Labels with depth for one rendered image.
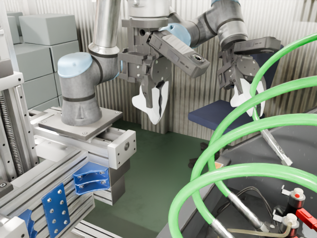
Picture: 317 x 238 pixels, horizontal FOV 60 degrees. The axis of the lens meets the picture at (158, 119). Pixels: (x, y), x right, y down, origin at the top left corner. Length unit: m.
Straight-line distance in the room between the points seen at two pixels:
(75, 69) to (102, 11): 0.22
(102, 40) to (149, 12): 0.56
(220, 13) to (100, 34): 0.44
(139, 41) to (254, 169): 0.34
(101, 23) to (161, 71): 0.53
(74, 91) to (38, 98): 2.03
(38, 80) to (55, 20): 0.62
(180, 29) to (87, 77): 0.41
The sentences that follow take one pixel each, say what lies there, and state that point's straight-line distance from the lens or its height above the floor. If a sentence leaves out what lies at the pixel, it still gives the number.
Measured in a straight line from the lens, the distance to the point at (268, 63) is 0.65.
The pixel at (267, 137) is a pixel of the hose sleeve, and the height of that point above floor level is 1.17.
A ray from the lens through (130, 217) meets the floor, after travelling 2.10.
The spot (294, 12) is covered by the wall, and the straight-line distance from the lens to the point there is 2.55.
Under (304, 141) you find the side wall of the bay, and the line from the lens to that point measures 0.90.
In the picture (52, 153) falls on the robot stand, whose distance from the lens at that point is 1.06.
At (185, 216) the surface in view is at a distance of 0.76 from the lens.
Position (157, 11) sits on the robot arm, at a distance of 0.51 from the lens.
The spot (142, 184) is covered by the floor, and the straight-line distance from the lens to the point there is 2.37.
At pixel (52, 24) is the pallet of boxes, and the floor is 1.15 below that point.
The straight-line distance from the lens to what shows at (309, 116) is 0.36.
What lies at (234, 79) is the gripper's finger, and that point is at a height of 1.28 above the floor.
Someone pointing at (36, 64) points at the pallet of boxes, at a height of 0.81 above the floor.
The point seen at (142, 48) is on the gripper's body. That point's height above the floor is 1.38.
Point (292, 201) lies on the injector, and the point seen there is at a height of 1.11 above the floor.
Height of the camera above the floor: 1.48
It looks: 26 degrees down
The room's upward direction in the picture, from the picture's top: straight up
